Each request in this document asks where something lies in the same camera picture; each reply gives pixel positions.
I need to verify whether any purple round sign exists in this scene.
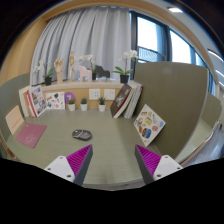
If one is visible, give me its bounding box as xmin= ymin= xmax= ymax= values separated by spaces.
xmin=64 ymin=92 xmax=76 ymax=104

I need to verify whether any white orchid black pot right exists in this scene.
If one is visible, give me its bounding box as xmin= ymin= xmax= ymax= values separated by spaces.
xmin=113 ymin=50 xmax=138 ymax=84

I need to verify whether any dark animal figurine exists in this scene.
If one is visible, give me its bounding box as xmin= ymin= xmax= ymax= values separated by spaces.
xmin=96 ymin=65 xmax=110 ymax=78

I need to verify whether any dark cover leaning book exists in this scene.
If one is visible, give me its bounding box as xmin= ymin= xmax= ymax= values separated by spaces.
xmin=110 ymin=84 xmax=133 ymax=118

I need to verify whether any white orchid centre pot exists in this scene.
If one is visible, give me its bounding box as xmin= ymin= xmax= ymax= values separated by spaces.
xmin=79 ymin=54 xmax=97 ymax=80

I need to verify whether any green partition panel right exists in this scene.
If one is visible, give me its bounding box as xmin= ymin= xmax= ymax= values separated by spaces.
xmin=134 ymin=62 xmax=208 ymax=158

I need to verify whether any white wall socket left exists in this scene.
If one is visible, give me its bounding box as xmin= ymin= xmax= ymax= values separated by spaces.
xmin=89 ymin=89 xmax=100 ymax=100

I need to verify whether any white leaning books stack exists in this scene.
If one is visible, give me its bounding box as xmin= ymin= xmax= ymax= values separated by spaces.
xmin=124 ymin=81 xmax=143 ymax=118

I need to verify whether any wooden hand model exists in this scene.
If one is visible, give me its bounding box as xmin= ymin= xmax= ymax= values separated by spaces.
xmin=54 ymin=58 xmax=63 ymax=84

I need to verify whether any wooden shelf ledge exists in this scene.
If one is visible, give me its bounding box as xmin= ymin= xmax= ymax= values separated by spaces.
xmin=39 ymin=78 xmax=134 ymax=92

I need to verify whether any small potted plant middle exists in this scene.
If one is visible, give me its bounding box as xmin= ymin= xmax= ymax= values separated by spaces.
xmin=80 ymin=98 xmax=88 ymax=111

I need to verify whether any colourful illustrated book right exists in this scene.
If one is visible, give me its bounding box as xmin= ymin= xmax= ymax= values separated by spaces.
xmin=134 ymin=104 xmax=166 ymax=146

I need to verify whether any white sticker art card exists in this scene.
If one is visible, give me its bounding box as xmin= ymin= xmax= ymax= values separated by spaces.
xmin=46 ymin=92 xmax=65 ymax=109

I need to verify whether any pink house-shaped block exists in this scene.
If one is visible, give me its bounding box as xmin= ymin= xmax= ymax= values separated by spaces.
xmin=78 ymin=65 xmax=92 ymax=82

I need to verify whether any white wall socket right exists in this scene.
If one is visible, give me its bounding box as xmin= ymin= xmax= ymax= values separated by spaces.
xmin=104 ymin=89 xmax=115 ymax=100

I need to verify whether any grey curtain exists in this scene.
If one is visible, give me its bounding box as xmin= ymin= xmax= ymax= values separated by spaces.
xmin=30 ymin=6 xmax=131 ymax=85

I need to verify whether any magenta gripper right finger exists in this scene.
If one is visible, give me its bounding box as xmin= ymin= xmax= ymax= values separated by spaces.
xmin=135 ymin=145 xmax=182 ymax=184

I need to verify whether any pink mouse pad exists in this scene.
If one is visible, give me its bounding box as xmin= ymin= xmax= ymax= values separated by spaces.
xmin=16 ymin=123 xmax=47 ymax=148

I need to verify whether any small potted plant left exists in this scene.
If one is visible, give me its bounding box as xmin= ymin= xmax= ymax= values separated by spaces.
xmin=68 ymin=99 xmax=75 ymax=111

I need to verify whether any small potted plant right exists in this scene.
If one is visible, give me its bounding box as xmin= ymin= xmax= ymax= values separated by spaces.
xmin=98 ymin=97 xmax=106 ymax=112

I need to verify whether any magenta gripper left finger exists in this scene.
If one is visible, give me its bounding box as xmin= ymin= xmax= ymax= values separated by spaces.
xmin=45 ymin=145 xmax=93 ymax=186

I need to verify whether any white wall socket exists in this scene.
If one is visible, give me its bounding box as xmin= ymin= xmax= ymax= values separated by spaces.
xmin=104 ymin=89 xmax=115 ymax=100
xmin=89 ymin=89 xmax=100 ymax=100

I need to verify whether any beige card leaning left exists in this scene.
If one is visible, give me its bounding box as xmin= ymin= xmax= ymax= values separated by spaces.
xmin=5 ymin=106 xmax=24 ymax=134

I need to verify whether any white orchid black pot left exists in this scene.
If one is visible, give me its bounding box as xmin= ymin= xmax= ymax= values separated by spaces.
xmin=33 ymin=60 xmax=53 ymax=86

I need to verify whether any small potted plant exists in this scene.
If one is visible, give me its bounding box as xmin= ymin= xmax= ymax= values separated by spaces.
xmin=98 ymin=97 xmax=106 ymax=112
xmin=68 ymin=99 xmax=75 ymax=111
xmin=80 ymin=98 xmax=88 ymax=111

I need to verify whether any grey computer mouse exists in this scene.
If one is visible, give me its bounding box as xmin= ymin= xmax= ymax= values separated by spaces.
xmin=72 ymin=130 xmax=92 ymax=141

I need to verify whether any wooden mannequin figure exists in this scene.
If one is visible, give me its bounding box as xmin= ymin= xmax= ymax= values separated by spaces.
xmin=69 ymin=50 xmax=76 ymax=80

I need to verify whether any white orchid black pot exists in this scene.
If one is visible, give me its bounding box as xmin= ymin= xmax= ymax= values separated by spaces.
xmin=113 ymin=50 xmax=138 ymax=84
xmin=33 ymin=60 xmax=53 ymax=86

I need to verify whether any magazine with photo cover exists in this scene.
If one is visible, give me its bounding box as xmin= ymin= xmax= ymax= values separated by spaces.
xmin=27 ymin=86 xmax=47 ymax=117

